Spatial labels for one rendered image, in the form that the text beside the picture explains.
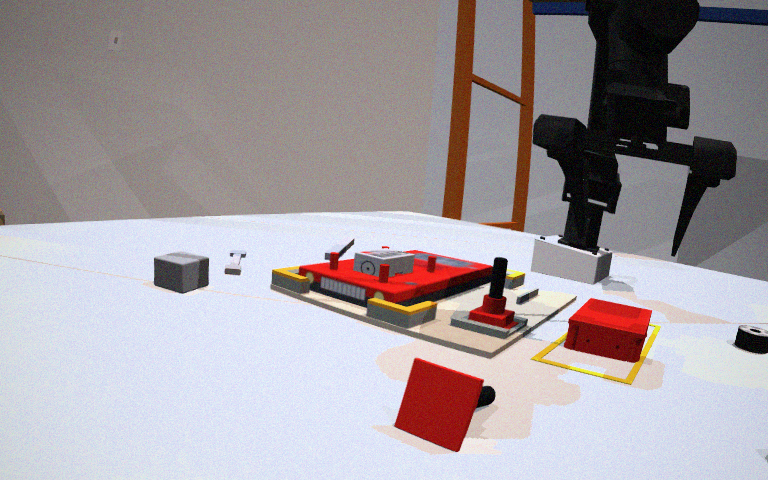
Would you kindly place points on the black toy tyre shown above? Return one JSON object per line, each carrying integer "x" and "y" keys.
{"x": 752, "y": 339}

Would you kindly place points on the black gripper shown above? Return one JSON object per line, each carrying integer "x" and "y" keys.
{"x": 566, "y": 139}

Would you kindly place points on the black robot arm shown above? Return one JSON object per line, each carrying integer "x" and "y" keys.
{"x": 629, "y": 30}

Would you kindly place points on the yellow rectangular outline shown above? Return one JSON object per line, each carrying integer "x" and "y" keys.
{"x": 631, "y": 375}

